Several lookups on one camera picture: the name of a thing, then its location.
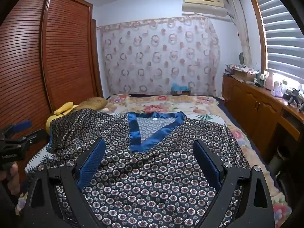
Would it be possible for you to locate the cardboard box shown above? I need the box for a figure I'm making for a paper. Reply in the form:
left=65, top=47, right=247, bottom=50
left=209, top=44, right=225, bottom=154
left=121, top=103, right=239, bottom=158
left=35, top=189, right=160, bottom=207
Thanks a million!
left=231, top=68, right=258, bottom=82

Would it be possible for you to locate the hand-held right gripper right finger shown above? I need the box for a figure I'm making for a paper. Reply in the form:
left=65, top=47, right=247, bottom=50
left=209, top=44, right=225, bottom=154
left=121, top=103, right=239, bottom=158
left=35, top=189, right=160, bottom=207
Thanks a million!
left=192, top=141, right=276, bottom=228

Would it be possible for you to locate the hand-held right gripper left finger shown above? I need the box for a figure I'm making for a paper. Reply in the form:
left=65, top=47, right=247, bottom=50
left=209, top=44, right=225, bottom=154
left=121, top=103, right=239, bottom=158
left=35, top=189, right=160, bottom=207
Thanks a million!
left=22, top=138, right=106, bottom=228

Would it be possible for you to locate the wooden window frame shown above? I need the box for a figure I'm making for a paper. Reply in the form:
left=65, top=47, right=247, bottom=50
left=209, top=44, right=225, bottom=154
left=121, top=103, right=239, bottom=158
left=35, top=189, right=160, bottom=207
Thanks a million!
left=248, top=0, right=269, bottom=72

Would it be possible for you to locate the long wooden cabinet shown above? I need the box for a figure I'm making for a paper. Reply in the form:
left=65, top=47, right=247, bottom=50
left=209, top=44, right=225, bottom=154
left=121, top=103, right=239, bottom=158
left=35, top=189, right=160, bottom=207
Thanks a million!
left=222, top=74, right=304, bottom=169

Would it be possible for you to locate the white air conditioner pipe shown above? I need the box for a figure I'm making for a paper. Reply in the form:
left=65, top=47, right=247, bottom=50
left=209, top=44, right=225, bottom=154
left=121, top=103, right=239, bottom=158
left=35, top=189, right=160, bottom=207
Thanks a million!
left=227, top=0, right=240, bottom=25

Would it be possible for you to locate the floral blanket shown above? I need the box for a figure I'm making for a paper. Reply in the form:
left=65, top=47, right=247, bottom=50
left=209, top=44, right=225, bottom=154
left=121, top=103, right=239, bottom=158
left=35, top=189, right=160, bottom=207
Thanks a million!
left=14, top=94, right=292, bottom=228

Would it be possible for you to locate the pink container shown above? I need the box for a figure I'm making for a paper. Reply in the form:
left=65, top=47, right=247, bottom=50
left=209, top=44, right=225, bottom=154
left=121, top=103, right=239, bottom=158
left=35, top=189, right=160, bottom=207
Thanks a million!
left=264, top=71, right=276, bottom=91

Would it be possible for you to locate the brown plush toy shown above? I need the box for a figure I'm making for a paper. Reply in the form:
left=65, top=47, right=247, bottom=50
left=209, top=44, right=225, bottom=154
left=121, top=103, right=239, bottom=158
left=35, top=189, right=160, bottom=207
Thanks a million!
left=77, top=97, right=108, bottom=111

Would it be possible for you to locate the wall air conditioner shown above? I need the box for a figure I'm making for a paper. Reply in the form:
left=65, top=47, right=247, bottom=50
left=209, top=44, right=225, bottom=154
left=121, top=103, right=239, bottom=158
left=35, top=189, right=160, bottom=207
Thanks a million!
left=182, top=0, right=226, bottom=17

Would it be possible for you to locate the white and purple container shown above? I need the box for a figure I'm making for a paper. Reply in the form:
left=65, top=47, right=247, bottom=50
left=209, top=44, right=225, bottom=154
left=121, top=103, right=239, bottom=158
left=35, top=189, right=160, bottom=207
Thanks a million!
left=272, top=81, right=284, bottom=98

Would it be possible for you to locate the ring-patterned sheer curtain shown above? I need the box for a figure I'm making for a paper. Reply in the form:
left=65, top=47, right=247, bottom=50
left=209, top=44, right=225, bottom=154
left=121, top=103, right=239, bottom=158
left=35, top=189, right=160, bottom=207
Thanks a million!
left=96, top=15, right=220, bottom=97

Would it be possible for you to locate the wooden louvred wardrobe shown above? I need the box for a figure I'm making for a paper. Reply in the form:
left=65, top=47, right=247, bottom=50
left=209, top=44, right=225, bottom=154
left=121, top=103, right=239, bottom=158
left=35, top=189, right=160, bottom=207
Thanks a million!
left=0, top=0, right=104, bottom=162

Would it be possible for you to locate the floral cloth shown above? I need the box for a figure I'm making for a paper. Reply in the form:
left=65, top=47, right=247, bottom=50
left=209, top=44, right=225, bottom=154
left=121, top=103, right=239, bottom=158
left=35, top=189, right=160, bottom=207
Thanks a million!
left=226, top=63, right=258, bottom=74

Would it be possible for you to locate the person's left hand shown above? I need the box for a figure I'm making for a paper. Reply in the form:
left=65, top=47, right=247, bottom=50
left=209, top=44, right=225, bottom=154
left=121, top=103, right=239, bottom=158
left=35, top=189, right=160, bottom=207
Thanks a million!
left=0, top=161, right=21, bottom=196

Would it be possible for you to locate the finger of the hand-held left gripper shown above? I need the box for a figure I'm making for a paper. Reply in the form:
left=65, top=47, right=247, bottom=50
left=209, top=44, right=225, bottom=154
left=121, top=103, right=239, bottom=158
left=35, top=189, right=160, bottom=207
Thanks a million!
left=0, top=120, right=32, bottom=138
left=0, top=129, right=51, bottom=152

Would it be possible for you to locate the grey window blind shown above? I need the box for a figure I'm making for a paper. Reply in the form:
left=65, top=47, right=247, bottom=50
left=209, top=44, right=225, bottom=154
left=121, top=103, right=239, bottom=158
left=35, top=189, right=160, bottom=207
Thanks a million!
left=255, top=0, right=304, bottom=86

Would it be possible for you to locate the circle-patterned shirt with blue collar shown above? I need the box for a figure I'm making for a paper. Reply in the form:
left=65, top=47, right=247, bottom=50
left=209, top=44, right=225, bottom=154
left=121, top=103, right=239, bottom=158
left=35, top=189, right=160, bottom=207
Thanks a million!
left=46, top=108, right=252, bottom=228

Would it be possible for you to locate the small black tripod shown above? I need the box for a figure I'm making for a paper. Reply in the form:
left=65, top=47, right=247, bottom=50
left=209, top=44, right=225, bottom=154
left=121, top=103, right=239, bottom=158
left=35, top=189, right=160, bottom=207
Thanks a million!
left=286, top=88, right=302, bottom=106

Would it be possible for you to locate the bundled cream curtain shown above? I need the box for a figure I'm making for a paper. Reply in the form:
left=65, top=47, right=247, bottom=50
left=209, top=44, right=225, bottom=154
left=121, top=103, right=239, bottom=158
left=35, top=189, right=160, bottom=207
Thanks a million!
left=234, top=0, right=252, bottom=64

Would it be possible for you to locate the yellow plush toy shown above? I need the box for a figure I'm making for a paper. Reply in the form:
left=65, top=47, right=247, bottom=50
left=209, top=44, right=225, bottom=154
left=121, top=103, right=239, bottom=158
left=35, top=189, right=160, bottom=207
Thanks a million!
left=46, top=102, right=79, bottom=133

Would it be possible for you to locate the white waste bin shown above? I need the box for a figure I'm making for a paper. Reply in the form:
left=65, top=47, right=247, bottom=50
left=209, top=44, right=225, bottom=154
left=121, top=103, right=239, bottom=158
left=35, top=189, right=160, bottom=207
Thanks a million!
left=268, top=145, right=290, bottom=169

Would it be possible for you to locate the blue cloth bundle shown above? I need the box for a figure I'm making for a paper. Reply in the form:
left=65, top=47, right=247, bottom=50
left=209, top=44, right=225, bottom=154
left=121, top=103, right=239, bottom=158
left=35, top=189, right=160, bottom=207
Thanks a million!
left=171, top=83, right=190, bottom=94

